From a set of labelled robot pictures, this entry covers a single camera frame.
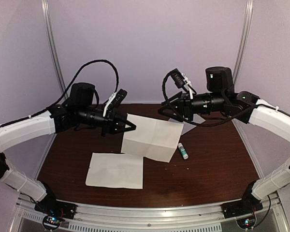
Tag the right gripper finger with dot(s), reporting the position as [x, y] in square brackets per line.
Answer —
[170, 114]
[175, 99]

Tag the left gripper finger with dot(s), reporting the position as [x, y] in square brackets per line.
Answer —
[118, 130]
[122, 120]

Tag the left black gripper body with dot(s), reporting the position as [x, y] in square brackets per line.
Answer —
[108, 121]

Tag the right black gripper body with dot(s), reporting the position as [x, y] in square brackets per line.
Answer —
[187, 111]

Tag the grey envelope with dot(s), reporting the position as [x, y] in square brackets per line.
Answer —
[187, 127]

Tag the white letter sheet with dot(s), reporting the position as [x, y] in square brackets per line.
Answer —
[153, 138]

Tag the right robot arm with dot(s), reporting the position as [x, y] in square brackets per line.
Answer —
[222, 104]

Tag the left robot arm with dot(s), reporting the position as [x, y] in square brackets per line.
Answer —
[76, 110]

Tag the white green glue stick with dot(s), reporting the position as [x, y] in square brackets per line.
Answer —
[182, 151]

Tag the lower white paper sheet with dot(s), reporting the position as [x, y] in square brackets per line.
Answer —
[111, 170]

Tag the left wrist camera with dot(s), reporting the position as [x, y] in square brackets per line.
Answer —
[114, 101]

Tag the right aluminium frame post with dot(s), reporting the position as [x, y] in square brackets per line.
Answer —
[248, 15]

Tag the aluminium frame post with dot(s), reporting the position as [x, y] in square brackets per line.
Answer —
[248, 15]
[53, 49]

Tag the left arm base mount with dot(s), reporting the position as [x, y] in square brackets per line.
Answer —
[57, 217]

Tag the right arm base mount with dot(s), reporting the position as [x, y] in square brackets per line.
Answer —
[243, 212]

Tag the front aluminium rail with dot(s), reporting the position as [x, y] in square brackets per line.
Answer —
[196, 218]

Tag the left aluminium frame post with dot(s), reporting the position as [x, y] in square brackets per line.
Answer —
[53, 49]

